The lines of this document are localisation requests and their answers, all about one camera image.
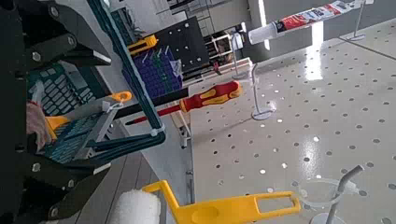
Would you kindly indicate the yellow frame white paint roller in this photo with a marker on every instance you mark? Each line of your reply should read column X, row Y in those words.
column 224, row 208

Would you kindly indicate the red white sealant cartridge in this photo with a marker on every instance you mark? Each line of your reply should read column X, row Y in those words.
column 299, row 21

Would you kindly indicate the purple plastic crate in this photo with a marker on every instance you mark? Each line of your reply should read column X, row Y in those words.
column 155, row 74

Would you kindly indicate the gray teal plastic crate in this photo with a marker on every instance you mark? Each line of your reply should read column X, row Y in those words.
column 59, row 90

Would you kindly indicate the red yellow screwdriver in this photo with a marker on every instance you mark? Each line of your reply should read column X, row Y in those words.
column 214, row 95

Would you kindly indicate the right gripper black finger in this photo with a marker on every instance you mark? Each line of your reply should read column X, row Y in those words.
column 56, row 34
column 53, row 186

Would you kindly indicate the yellow clip with zip tie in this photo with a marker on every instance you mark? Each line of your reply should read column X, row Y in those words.
column 123, row 96

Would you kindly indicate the white pegboard hook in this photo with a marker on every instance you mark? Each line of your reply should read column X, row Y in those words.
column 358, row 21
column 256, row 93
column 341, row 185
column 235, row 59

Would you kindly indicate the black perforated panel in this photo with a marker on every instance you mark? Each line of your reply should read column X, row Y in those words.
column 183, row 40

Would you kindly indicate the white perforated pegboard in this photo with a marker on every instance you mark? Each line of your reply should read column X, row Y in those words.
column 311, row 124

